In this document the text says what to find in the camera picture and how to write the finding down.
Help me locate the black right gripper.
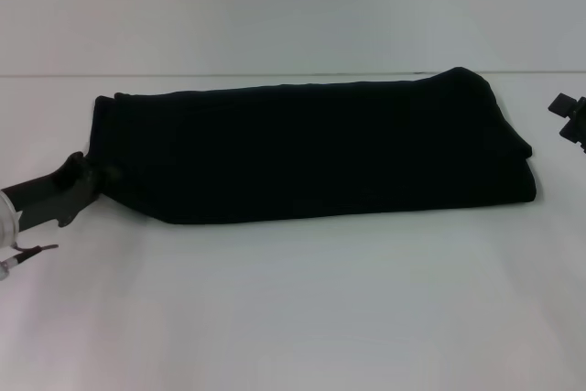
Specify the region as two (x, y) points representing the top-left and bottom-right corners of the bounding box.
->
(547, 92), (586, 155)

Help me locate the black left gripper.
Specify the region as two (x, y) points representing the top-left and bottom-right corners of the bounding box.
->
(2, 150), (124, 232)

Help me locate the black shirt with FREE print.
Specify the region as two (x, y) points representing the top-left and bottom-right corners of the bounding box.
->
(85, 66), (537, 228)

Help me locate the left arm cable with plug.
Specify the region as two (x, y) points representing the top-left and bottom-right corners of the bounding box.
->
(0, 243), (60, 281)

